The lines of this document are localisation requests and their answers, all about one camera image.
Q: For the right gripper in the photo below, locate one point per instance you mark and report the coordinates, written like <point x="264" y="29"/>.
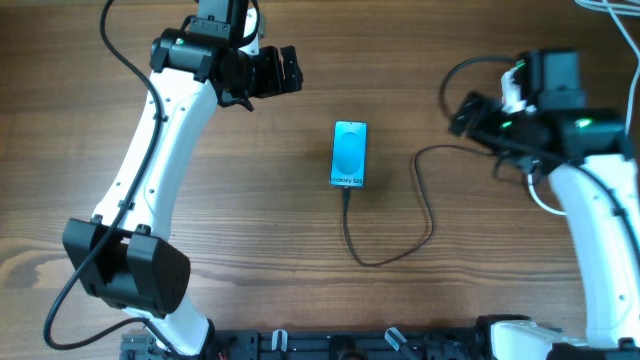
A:
<point x="484" y="111"/>

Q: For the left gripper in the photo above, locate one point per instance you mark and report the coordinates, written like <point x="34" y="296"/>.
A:
<point x="272" y="84"/>

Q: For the Galaxy smartphone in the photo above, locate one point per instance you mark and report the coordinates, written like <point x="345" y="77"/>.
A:
<point x="348" y="162"/>

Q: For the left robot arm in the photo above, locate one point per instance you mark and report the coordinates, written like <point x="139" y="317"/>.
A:
<point x="122" y="254"/>

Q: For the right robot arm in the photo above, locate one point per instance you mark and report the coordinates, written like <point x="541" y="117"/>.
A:
<point x="592" y="171"/>

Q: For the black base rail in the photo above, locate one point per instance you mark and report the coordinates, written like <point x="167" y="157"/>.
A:
<point x="446" y="343"/>

